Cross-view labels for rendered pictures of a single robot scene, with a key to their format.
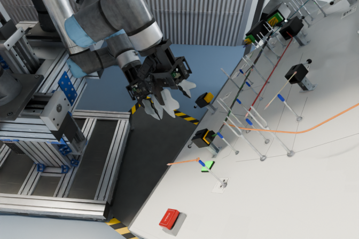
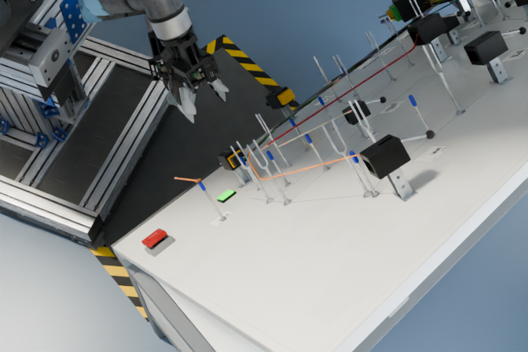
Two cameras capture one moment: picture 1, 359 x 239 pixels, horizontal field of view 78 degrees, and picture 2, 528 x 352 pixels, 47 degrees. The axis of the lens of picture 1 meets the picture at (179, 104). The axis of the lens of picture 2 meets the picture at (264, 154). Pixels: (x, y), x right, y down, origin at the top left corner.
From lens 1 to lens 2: 74 cm
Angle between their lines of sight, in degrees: 13
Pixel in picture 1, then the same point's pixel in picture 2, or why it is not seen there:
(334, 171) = (291, 224)
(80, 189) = (60, 182)
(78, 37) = (94, 8)
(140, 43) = (159, 33)
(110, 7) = not seen: outside the picture
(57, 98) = (55, 42)
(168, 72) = (185, 72)
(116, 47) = not seen: hidden behind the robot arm
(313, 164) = (288, 215)
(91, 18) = not seen: outside the picture
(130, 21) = (151, 9)
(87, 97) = not seen: hidden behind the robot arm
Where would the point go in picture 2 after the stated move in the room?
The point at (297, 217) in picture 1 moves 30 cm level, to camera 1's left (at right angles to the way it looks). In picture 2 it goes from (242, 251) to (86, 203)
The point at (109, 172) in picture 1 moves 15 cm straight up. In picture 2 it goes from (115, 169) to (108, 150)
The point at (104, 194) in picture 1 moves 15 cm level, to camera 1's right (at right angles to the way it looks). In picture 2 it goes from (98, 202) to (134, 213)
